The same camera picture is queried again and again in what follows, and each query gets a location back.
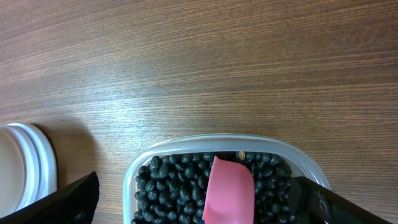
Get pink scoop with blue handle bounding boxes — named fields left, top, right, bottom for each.
left=202, top=157, right=255, bottom=224

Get clear plastic container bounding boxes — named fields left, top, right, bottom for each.
left=123, top=134, right=331, bottom=224

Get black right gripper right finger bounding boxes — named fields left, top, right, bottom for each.
left=288, top=177, right=391, bottom=224

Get black beans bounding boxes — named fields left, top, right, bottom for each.
left=131, top=151, right=297, bottom=223

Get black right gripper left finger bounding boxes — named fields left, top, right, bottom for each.
left=1, top=172, right=100, bottom=224

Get white bowl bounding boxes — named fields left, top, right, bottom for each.
left=1, top=123, right=58, bottom=217

